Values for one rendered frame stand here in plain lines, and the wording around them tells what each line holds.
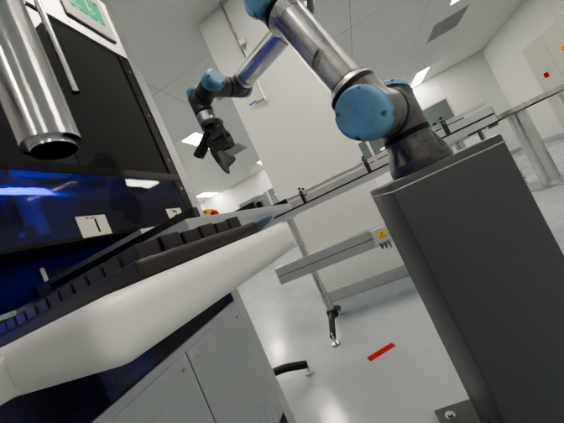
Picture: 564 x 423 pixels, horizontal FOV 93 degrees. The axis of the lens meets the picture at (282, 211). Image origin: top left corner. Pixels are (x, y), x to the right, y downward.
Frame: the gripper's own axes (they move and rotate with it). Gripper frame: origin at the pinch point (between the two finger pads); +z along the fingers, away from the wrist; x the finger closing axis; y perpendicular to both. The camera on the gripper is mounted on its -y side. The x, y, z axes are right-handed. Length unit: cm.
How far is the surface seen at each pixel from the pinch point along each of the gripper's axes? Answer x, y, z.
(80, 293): -84, 22, 28
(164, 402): -41, -25, 58
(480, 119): 80, 120, 21
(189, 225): -59, 14, 23
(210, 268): -83, 31, 30
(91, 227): -41.4, -25.0, 7.7
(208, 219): -52, 15, 22
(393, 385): 20, 21, 109
